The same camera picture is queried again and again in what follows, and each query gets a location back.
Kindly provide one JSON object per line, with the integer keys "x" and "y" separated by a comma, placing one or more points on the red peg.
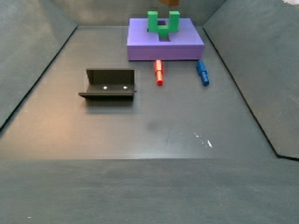
{"x": 159, "y": 72}

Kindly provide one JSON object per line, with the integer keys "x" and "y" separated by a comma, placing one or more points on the blue peg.
{"x": 203, "y": 73}

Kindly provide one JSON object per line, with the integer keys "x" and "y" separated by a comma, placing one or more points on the purple base block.
{"x": 181, "y": 46}

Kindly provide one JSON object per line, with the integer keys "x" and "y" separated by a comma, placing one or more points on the green U-shaped block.
{"x": 163, "y": 29}

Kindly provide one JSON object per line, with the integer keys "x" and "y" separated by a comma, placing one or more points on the black angle bracket fixture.
{"x": 109, "y": 83}

